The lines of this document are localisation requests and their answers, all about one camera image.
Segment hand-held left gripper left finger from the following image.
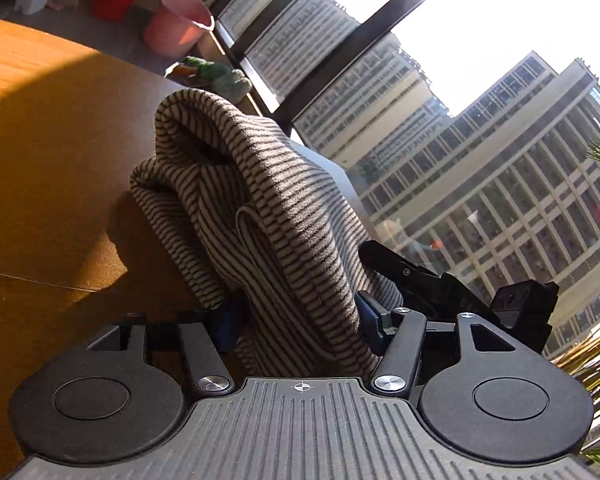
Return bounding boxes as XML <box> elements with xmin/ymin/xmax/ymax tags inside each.
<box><xmin>85</xmin><ymin>300</ymin><xmax>241</xmax><ymax>397</ymax></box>

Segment pink plastic tub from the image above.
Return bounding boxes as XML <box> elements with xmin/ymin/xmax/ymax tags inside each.
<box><xmin>143</xmin><ymin>0</ymin><xmax>215</xmax><ymax>57</ymax></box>

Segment black window frame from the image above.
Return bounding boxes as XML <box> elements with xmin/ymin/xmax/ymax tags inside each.
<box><xmin>207</xmin><ymin>0</ymin><xmax>481</xmax><ymax>128</ymax></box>

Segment pale green netted cloth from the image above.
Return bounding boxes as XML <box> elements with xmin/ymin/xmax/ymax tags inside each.
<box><xmin>207</xmin><ymin>66</ymin><xmax>253</xmax><ymax>102</ymax></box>

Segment apartment buildings outside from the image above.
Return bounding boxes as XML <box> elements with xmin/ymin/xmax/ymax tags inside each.
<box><xmin>220</xmin><ymin>0</ymin><xmax>600</xmax><ymax>361</ymax></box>

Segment grey striped garment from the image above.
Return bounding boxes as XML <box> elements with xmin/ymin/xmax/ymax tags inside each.
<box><xmin>130</xmin><ymin>88</ymin><xmax>406</xmax><ymax>378</ymax></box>

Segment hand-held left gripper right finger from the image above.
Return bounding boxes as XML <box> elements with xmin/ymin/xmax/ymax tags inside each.
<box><xmin>355</xmin><ymin>291</ymin><xmax>537</xmax><ymax>401</ymax></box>

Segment green knobbly cloth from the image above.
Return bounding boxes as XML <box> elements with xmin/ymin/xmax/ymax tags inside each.
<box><xmin>169</xmin><ymin>56</ymin><xmax>223</xmax><ymax>81</ymax></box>

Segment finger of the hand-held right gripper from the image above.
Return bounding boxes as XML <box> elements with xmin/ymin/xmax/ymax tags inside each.
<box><xmin>358</xmin><ymin>240</ymin><xmax>443</xmax><ymax>306</ymax></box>

